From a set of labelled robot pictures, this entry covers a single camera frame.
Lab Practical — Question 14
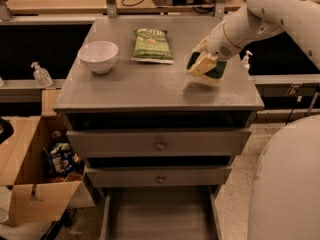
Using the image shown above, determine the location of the grey top drawer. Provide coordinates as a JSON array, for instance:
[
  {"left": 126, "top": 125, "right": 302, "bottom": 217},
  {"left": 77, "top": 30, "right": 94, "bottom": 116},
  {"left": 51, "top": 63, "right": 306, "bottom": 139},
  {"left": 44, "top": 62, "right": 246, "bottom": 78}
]
[{"left": 67, "top": 128, "right": 251, "bottom": 159}]

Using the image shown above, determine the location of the snack packet in box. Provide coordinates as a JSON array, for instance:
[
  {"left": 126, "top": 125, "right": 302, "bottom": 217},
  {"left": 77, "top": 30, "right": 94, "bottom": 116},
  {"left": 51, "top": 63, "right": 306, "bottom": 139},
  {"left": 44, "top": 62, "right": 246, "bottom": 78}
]
[{"left": 49, "top": 142, "right": 72, "bottom": 175}]

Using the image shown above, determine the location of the green chip bag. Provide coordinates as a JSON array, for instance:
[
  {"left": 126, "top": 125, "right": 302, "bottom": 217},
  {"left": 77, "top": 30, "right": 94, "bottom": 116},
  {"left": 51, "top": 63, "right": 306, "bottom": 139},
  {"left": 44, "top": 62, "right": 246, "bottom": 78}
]
[{"left": 132, "top": 28, "right": 174, "bottom": 64}]

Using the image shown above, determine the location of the black tripod stand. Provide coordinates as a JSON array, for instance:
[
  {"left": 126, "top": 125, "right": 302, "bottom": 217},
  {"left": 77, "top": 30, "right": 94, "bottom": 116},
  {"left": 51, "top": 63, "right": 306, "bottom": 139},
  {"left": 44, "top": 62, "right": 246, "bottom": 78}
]
[{"left": 305, "top": 85, "right": 320, "bottom": 116}]

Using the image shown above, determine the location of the green yellow sponge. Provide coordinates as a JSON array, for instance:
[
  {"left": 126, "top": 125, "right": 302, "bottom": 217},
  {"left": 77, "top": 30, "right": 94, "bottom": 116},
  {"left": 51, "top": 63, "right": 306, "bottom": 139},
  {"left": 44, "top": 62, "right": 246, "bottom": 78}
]
[{"left": 197, "top": 56, "right": 227, "bottom": 82}]

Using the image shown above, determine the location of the clear sanitizer pump bottle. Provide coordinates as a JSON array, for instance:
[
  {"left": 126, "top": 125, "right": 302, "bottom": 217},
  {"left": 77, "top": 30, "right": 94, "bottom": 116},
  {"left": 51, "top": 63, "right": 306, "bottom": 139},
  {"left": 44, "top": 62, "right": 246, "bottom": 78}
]
[{"left": 31, "top": 62, "right": 53, "bottom": 87}]

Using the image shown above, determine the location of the grey middle drawer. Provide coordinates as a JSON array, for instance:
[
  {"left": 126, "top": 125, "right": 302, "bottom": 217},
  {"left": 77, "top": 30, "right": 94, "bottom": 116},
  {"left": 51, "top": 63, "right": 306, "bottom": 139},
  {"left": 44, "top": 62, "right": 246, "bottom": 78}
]
[{"left": 86, "top": 166, "right": 231, "bottom": 188}]

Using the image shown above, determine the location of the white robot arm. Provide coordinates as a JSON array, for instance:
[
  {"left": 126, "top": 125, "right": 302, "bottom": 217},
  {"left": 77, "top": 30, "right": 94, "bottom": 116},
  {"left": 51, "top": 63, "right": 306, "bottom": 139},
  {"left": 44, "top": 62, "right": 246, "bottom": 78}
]
[{"left": 186, "top": 0, "right": 320, "bottom": 240}]

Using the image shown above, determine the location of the white bowl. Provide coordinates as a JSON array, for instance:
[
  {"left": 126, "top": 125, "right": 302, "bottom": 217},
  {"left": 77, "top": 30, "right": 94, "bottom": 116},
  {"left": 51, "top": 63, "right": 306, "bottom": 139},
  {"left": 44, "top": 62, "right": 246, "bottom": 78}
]
[{"left": 78, "top": 41, "right": 119, "bottom": 74}]

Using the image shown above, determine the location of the black floor cable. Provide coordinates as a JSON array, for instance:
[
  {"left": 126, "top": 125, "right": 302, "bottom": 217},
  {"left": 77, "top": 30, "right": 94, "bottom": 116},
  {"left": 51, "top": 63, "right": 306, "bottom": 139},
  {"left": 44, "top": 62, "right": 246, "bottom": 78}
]
[{"left": 284, "top": 90, "right": 303, "bottom": 127}]

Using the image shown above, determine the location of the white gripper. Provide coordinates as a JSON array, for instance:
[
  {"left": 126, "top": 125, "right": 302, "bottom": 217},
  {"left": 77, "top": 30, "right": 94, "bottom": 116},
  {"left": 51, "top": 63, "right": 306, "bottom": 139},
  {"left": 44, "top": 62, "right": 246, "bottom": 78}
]
[{"left": 187, "top": 23, "right": 241, "bottom": 77}]

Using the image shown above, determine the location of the white pump bottle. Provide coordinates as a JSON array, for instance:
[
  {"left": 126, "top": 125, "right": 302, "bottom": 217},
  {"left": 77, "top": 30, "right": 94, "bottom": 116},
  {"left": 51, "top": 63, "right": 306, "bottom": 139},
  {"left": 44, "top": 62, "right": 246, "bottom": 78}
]
[{"left": 242, "top": 50, "right": 253, "bottom": 71}]

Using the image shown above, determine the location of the grey drawer cabinet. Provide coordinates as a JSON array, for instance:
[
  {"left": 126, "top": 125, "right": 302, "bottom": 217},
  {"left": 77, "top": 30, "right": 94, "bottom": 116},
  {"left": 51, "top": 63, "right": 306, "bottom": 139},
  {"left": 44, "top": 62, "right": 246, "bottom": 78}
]
[{"left": 53, "top": 15, "right": 265, "bottom": 198}]

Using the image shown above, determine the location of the grey drawer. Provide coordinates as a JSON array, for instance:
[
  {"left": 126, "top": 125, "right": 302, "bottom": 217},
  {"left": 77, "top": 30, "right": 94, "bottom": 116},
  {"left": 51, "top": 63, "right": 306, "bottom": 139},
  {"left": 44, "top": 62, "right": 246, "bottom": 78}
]
[
  {"left": 99, "top": 186, "right": 223, "bottom": 240},
  {"left": 67, "top": 128, "right": 251, "bottom": 159},
  {"left": 86, "top": 166, "right": 231, "bottom": 188}
]

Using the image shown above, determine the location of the blue soda can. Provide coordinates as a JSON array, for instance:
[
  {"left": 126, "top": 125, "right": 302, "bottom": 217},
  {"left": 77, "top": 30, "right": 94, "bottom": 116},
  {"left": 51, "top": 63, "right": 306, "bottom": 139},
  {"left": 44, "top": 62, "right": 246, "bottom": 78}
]
[{"left": 62, "top": 152, "right": 75, "bottom": 174}]

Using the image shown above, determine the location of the grey bottom drawer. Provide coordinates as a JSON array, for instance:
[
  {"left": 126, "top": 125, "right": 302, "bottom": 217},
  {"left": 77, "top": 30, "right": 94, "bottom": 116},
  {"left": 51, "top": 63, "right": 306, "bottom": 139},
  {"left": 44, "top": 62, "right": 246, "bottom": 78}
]
[{"left": 99, "top": 186, "right": 223, "bottom": 240}]

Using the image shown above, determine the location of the brown cardboard box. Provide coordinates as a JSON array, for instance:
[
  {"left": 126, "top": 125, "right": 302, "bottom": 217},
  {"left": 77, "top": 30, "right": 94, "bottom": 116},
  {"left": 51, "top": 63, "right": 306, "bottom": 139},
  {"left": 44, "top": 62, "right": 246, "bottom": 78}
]
[{"left": 0, "top": 90, "right": 97, "bottom": 225}]

